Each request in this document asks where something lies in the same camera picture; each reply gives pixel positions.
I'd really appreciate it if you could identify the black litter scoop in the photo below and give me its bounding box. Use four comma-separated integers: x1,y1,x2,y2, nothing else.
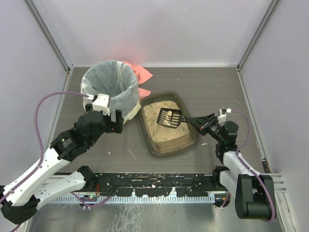
156,108,189,129

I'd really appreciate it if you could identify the trash bin with white liner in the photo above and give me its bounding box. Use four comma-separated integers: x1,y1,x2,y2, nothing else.
80,60,141,123

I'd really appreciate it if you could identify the dark translucent litter box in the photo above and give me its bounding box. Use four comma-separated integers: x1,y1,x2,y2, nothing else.
139,90,198,157

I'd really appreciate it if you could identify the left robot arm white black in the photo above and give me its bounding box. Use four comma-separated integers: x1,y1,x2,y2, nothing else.
0,109,124,225

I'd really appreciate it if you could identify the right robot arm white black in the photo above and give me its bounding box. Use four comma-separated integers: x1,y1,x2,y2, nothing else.
185,112,277,222

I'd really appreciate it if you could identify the pink cloth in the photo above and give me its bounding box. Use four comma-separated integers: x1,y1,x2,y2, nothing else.
124,61,153,100

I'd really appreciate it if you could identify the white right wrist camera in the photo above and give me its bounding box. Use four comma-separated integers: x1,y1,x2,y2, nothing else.
217,108,232,123

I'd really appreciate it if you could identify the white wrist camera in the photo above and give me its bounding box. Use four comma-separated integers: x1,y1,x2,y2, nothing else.
92,94,110,116
217,108,232,123

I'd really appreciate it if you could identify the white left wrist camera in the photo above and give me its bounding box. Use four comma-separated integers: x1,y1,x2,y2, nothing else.
92,94,110,116

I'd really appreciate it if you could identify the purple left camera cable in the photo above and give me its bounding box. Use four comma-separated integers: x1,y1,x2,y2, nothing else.
0,92,94,206

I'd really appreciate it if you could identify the purple camera cable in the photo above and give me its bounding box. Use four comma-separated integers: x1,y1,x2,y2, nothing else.
230,110,277,222
0,92,94,206

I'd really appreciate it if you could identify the white slotted cable duct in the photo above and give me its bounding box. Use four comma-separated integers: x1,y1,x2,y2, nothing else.
51,194,215,204

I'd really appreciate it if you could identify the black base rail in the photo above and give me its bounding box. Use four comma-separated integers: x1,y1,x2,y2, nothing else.
98,173,216,197

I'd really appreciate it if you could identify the left aluminium frame post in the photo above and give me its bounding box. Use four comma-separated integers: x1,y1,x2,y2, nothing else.
24,0,74,72

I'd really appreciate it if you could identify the aluminium frame post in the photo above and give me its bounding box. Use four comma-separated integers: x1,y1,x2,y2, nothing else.
237,0,281,72
24,0,74,72

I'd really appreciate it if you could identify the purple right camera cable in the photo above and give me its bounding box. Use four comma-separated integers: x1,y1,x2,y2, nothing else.
230,110,277,222

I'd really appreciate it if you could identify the right aluminium frame post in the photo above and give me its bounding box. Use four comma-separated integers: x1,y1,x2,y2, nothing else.
237,0,281,72

